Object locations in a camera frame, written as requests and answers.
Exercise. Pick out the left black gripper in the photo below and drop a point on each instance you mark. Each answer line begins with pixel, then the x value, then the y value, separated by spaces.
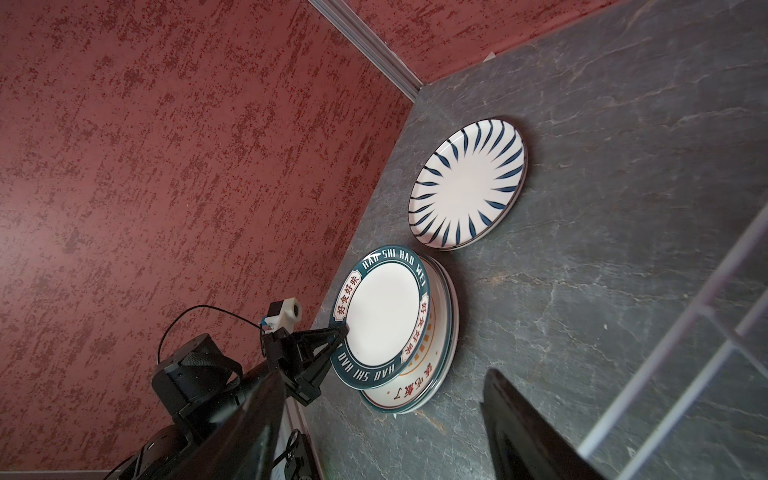
pixel 303 359

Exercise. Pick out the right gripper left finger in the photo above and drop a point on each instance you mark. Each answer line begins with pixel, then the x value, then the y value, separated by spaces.
pixel 244 446

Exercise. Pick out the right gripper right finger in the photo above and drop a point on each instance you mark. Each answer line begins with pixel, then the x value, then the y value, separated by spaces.
pixel 523 445

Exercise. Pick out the white plate rearmost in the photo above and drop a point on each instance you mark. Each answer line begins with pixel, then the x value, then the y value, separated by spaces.
pixel 384 302

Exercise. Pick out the blue striped white plate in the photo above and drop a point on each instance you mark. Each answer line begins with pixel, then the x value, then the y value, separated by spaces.
pixel 468 185

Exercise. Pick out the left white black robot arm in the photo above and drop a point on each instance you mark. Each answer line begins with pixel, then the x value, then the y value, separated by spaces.
pixel 201 388

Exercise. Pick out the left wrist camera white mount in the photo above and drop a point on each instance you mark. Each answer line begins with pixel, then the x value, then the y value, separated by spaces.
pixel 283 314

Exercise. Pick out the white wire dish rack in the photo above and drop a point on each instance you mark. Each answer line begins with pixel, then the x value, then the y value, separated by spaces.
pixel 708 336

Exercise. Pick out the left aluminium corner post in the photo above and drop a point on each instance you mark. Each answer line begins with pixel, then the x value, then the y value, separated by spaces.
pixel 356 31

